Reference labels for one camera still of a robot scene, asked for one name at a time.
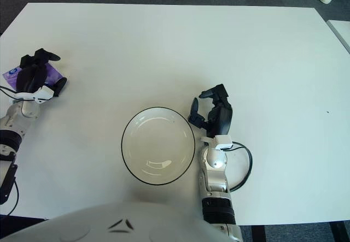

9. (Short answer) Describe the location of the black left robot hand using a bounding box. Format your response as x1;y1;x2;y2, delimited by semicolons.
15;48;68;98

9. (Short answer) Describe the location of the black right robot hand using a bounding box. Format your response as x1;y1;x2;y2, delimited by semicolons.
188;84;234;138

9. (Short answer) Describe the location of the purple tissue paper pack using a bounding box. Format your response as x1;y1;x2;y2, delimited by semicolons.
2;62;68;90

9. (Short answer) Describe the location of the white plate with black rim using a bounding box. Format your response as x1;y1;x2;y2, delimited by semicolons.
121;107;196;186

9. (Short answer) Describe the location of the black table leg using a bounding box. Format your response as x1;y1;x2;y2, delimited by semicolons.
251;225;266;242
329;220;350;242

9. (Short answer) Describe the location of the white side table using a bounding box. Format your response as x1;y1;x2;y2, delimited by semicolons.
327;20;350;54

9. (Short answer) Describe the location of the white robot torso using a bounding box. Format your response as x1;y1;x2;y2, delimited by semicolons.
0;201;233;242

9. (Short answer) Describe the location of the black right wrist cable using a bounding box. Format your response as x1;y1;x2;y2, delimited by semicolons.
223;142;253;192

